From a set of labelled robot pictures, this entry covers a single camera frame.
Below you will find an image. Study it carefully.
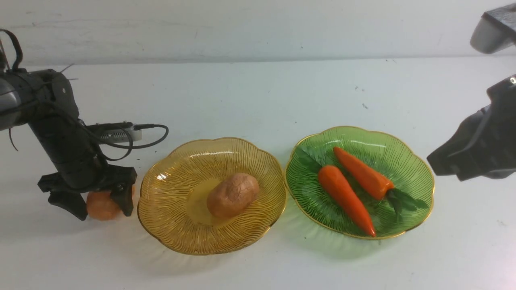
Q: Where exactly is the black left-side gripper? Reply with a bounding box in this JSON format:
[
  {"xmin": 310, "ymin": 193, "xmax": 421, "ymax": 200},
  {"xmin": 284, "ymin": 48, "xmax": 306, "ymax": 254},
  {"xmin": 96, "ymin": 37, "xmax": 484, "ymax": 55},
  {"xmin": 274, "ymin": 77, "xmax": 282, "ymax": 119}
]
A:
[{"xmin": 25, "ymin": 69, "xmax": 137, "ymax": 221}]

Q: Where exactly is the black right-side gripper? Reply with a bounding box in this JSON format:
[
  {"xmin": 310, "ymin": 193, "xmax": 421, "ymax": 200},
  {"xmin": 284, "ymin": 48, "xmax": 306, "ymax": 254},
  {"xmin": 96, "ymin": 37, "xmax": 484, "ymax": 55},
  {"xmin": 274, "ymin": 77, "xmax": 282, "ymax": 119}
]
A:
[{"xmin": 427, "ymin": 75, "xmax": 516, "ymax": 181}]

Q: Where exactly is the toy potato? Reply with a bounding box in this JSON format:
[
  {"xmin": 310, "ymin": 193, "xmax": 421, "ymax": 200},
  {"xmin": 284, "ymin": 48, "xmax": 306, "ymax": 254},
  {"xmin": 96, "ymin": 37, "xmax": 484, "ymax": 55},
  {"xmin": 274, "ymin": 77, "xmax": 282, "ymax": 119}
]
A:
[
  {"xmin": 85, "ymin": 190, "xmax": 123, "ymax": 222},
  {"xmin": 206, "ymin": 173, "xmax": 260, "ymax": 219}
]

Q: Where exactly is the toy carrot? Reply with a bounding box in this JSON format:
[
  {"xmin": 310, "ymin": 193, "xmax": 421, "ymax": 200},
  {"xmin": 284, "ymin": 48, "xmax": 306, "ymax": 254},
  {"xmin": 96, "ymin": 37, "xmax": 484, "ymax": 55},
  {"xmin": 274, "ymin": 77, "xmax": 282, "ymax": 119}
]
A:
[
  {"xmin": 294, "ymin": 146, "xmax": 377, "ymax": 237},
  {"xmin": 333, "ymin": 146, "xmax": 430, "ymax": 214}
]

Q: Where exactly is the black left-side robot arm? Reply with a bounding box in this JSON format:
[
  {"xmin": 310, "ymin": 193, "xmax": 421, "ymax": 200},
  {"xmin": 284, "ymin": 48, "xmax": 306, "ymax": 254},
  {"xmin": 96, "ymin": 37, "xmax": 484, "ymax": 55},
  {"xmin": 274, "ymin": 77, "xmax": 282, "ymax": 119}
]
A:
[{"xmin": 1, "ymin": 29, "xmax": 137, "ymax": 221}]

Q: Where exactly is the amber ribbed plastic plate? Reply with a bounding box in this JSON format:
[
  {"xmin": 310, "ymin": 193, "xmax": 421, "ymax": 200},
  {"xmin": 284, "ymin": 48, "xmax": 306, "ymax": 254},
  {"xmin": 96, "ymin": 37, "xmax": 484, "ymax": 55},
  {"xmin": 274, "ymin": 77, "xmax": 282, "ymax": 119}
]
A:
[{"xmin": 137, "ymin": 137, "xmax": 288, "ymax": 256}]

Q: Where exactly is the green ribbed plastic plate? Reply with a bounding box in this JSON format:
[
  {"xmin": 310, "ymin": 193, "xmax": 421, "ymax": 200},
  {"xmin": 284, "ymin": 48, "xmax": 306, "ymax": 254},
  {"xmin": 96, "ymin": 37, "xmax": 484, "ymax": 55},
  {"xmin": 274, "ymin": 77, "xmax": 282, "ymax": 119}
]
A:
[{"xmin": 285, "ymin": 126, "xmax": 435, "ymax": 239}]

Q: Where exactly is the black camera cable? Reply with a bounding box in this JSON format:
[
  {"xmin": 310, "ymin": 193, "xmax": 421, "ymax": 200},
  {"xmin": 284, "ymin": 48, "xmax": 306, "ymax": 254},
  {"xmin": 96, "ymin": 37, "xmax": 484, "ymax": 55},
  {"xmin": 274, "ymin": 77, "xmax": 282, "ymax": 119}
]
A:
[{"xmin": 52, "ymin": 103, "xmax": 169, "ymax": 162}]

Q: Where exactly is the left-side wrist camera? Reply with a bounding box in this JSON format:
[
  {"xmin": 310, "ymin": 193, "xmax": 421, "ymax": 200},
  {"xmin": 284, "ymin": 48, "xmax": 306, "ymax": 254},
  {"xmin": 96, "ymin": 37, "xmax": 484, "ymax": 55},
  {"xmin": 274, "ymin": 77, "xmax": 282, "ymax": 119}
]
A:
[{"xmin": 86, "ymin": 122, "xmax": 142, "ymax": 143}]

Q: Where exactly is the right-side wrist camera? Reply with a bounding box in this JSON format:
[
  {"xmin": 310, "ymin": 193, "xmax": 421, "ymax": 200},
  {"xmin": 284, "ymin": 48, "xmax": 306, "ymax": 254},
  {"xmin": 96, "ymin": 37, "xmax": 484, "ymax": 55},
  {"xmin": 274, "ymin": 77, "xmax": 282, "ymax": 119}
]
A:
[{"xmin": 470, "ymin": 3, "xmax": 516, "ymax": 54}]

